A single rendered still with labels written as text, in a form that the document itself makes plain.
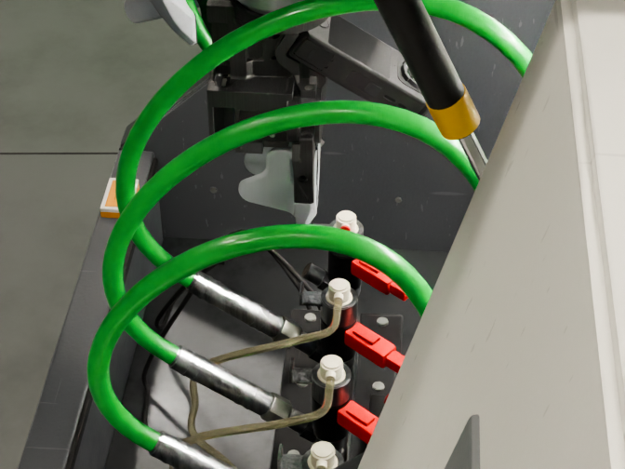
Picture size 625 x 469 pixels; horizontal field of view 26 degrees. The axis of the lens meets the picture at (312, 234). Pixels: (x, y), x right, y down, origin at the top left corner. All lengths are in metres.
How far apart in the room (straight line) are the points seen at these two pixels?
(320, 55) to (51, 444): 0.41
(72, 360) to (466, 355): 0.72
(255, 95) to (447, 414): 0.46
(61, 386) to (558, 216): 0.80
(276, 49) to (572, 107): 0.51
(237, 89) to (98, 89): 2.29
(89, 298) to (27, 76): 2.07
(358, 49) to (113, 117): 2.20
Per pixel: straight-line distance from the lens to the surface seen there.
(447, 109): 0.60
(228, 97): 0.97
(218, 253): 0.78
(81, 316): 1.26
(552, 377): 0.42
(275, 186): 1.03
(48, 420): 1.18
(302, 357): 1.17
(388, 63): 0.99
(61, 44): 3.43
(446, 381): 0.56
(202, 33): 1.14
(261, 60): 0.97
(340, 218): 1.07
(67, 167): 3.01
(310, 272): 1.11
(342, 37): 0.97
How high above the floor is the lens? 1.82
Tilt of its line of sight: 41 degrees down
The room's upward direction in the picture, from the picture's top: straight up
